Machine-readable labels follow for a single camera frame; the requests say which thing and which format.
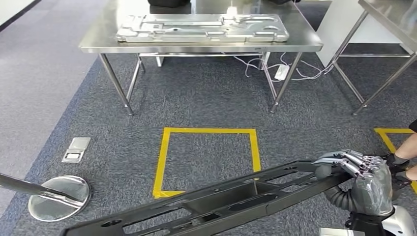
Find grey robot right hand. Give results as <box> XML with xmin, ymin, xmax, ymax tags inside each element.
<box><xmin>311</xmin><ymin>149</ymin><xmax>395</xmax><ymax>217</ymax></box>

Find long black plastic panel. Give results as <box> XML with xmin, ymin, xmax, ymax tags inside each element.
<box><xmin>60</xmin><ymin>159</ymin><xmax>353</xmax><ymax>236</ymax></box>

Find stainless steel workbench table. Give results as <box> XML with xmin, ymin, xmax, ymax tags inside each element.
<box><xmin>327</xmin><ymin>0</ymin><xmax>417</xmax><ymax>116</ymax></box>
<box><xmin>78</xmin><ymin>0</ymin><xmax>324</xmax><ymax>116</ymax></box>

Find person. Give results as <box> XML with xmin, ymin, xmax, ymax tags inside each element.
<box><xmin>384</xmin><ymin>118</ymin><xmax>417</xmax><ymax>196</ymax></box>

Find yellow floor tape square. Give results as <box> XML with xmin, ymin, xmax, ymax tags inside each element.
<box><xmin>152</xmin><ymin>127</ymin><xmax>262</xmax><ymax>200</ymax></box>
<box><xmin>373</xmin><ymin>127</ymin><xmax>417</xmax><ymax>195</ymax></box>

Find white power strip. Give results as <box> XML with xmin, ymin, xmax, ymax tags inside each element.
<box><xmin>274</xmin><ymin>64</ymin><xmax>290</xmax><ymax>81</ymax></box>

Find silver stamped metal panel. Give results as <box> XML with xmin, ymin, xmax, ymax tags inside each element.
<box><xmin>116</xmin><ymin>13</ymin><xmax>290</xmax><ymax>44</ymax></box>

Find silver floor socket box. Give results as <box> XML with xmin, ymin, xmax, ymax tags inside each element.
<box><xmin>61</xmin><ymin>137</ymin><xmax>91</xmax><ymax>164</ymax></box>

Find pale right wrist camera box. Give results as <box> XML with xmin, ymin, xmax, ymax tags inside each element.
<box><xmin>319</xmin><ymin>227</ymin><xmax>365</xmax><ymax>236</ymax></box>

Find white power cable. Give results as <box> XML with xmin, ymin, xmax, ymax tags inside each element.
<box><xmin>233</xmin><ymin>52</ymin><xmax>335</xmax><ymax>82</ymax></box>

